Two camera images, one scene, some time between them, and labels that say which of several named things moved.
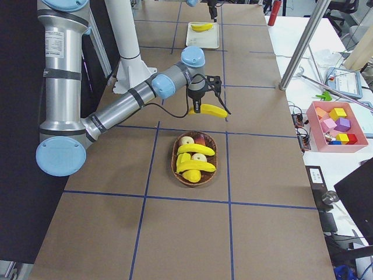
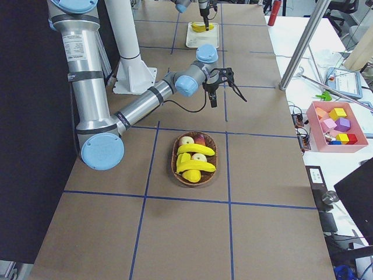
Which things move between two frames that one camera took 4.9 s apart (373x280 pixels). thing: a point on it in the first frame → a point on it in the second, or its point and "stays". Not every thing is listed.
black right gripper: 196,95 → 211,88
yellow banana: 201,27 stays
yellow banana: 209,109 → 201,28
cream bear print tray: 208,38 stays
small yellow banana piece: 193,175 stays
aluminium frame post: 315,20 stays
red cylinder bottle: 274,12 stays
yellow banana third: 194,148 stays
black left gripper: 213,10 → 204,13
